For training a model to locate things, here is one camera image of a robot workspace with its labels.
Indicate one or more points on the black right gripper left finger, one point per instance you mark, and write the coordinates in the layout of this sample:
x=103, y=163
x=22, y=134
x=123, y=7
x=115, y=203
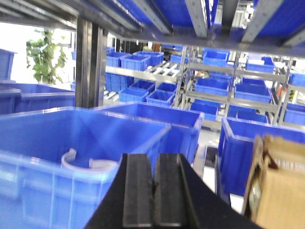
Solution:
x=128, y=204

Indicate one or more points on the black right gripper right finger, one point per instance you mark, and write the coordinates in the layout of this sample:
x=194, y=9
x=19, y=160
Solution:
x=183, y=201

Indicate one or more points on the small white PVC half clamp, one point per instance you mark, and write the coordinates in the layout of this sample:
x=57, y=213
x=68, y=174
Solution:
x=71, y=161

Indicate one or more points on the blue bin behind target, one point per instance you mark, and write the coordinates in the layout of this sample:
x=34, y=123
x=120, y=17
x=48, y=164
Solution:
x=185, y=124

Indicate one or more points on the blue bin right of gripper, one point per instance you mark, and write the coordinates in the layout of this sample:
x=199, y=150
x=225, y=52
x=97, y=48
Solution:
x=236, y=149

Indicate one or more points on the large blue crate on shelf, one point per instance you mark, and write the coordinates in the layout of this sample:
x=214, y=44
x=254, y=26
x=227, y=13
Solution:
x=36, y=192

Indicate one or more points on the cardboard box at right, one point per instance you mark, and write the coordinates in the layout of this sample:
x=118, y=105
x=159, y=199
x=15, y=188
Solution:
x=274, y=197

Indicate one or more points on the green plant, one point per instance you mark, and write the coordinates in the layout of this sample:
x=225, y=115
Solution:
x=45, y=58

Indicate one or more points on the black shelf upright post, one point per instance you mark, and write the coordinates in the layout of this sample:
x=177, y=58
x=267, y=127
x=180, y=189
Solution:
x=91, y=54

